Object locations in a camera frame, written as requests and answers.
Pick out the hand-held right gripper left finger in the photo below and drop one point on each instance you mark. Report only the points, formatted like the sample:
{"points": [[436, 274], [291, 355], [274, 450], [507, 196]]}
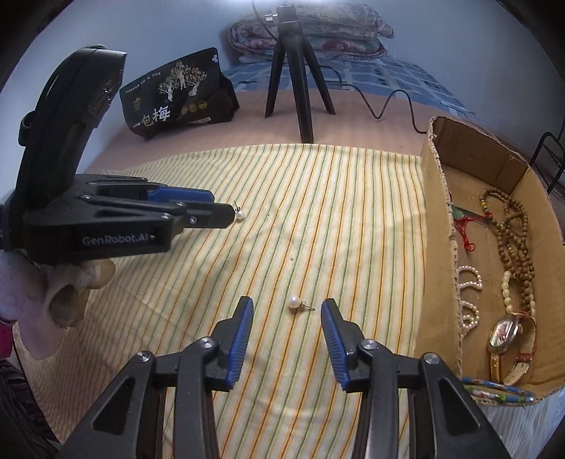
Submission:
{"points": [[240, 344]]}

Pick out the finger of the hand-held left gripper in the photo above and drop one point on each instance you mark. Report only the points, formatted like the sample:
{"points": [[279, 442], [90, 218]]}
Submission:
{"points": [[181, 194], [207, 216]]}

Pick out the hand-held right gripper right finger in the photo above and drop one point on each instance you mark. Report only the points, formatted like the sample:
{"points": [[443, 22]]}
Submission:
{"points": [[333, 344]]}

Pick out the pearl stud earring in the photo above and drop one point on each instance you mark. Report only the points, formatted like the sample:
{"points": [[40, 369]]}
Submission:
{"points": [[294, 302], [240, 216]]}

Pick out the cardboard box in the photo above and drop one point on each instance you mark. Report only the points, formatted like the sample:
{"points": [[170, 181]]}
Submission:
{"points": [[437, 265]]}

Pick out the thin bangle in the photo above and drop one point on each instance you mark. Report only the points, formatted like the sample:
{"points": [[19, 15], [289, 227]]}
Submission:
{"points": [[490, 393]]}

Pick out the person's left forearm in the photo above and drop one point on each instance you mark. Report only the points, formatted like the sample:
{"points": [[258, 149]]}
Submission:
{"points": [[24, 300]]}

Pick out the person's left hand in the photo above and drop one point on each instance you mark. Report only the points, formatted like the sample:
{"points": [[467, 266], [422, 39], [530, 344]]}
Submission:
{"points": [[70, 282]]}

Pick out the yellow striped cloth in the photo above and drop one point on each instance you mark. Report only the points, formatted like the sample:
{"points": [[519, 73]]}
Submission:
{"points": [[287, 220]]}

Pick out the black printed bag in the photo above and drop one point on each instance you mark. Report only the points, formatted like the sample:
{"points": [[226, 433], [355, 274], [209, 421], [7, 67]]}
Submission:
{"points": [[176, 92]]}

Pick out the tan mattress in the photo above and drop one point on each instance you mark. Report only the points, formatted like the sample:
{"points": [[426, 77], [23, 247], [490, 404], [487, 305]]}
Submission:
{"points": [[353, 128]]}

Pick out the black tripod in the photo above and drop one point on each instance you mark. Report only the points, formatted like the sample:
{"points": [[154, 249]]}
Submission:
{"points": [[295, 66]]}

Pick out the folded floral quilt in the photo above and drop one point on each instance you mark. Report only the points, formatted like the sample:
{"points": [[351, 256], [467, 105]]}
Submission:
{"points": [[335, 31]]}

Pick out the dark striped clothing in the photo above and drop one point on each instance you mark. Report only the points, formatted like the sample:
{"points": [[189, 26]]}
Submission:
{"points": [[22, 410]]}

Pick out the blue patterned bed sheet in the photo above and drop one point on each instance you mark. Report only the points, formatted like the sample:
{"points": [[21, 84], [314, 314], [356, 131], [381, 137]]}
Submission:
{"points": [[388, 75]]}

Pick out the black clothes rack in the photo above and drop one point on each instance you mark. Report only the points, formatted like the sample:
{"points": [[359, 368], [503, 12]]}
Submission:
{"points": [[545, 150]]}

